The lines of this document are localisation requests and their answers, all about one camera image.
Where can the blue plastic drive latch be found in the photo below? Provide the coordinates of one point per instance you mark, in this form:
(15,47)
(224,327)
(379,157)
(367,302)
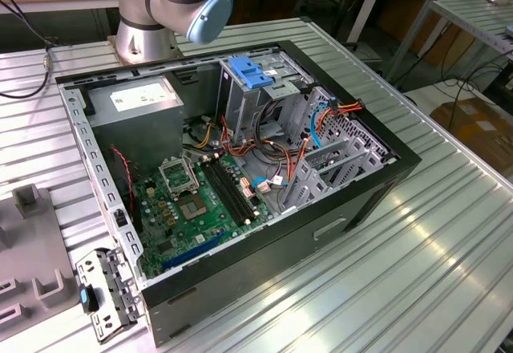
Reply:
(248,74)

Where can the grey metal rear bracket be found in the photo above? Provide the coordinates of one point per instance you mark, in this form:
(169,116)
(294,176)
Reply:
(108,285)

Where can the large brown cardboard box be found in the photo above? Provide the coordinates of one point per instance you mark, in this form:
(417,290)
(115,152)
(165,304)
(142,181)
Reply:
(477,128)

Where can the black latch with blue tab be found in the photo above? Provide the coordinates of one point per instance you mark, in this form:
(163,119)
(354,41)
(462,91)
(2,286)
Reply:
(85,297)

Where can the black RAM slot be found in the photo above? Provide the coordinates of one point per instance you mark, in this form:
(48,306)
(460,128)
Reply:
(241,192)
(230,192)
(235,192)
(224,192)

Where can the grey power supply unit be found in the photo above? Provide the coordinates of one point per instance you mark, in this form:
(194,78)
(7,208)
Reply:
(136,132)

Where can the grey optical drive cage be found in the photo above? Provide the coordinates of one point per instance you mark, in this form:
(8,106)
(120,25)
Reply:
(240,108)

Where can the metal slat side table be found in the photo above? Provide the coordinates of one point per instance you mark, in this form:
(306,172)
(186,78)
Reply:
(461,12)

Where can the grey metal disk bay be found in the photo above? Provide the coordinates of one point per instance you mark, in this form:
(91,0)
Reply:
(310,174)

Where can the black open PC case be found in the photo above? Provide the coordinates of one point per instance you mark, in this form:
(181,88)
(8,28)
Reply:
(260,273)

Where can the CPU socket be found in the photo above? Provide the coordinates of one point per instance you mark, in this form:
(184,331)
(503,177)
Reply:
(193,208)

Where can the green motherboard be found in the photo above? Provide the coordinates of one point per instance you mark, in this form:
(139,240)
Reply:
(208,230)

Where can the grey parts rack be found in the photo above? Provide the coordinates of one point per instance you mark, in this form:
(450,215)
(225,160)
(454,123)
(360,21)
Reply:
(36,244)

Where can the blue expansion slot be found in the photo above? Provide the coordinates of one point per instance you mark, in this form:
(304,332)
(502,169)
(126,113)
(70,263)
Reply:
(192,252)

